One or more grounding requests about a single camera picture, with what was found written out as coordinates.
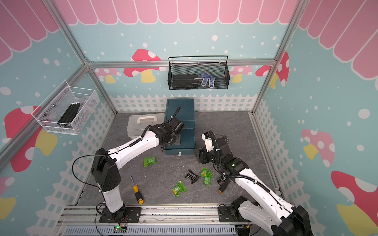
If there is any green cookie pack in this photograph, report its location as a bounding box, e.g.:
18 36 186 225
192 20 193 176
172 181 187 198
200 167 213 185
143 157 157 168

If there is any teal drawer cabinet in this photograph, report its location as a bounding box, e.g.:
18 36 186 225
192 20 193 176
164 98 195 156

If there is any black cookie pack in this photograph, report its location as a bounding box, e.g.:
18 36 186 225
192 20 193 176
185 170 200 184

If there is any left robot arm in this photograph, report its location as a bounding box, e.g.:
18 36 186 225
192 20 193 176
91 117 184 214

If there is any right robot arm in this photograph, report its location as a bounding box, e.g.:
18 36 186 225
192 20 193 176
196 130 313 236

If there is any grey plastic toolbox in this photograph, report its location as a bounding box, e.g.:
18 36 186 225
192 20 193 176
127 113 165 139

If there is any orange black screwdriver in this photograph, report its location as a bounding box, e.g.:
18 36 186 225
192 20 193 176
218 179 229 194

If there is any green cookie pack front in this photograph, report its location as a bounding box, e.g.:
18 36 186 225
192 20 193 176
172 181 187 198

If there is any blue white item in basket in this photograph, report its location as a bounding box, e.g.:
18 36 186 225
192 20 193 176
191 71 215 89

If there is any yellow black screwdriver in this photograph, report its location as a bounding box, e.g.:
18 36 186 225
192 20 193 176
130 176 144 205

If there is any black box in white basket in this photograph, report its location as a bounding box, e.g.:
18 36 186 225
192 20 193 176
58 102 81 128

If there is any small green circuit board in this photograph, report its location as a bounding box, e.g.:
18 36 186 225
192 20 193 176
113 225 127 234

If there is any black wire wall basket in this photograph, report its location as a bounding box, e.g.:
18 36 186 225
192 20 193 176
167 55 230 90

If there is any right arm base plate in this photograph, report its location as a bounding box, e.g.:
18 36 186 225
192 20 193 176
218 204 249 223

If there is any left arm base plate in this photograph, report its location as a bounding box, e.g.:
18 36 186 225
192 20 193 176
99 206 142 223

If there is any white wire wall basket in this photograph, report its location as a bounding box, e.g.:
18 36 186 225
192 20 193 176
31 81 100 135

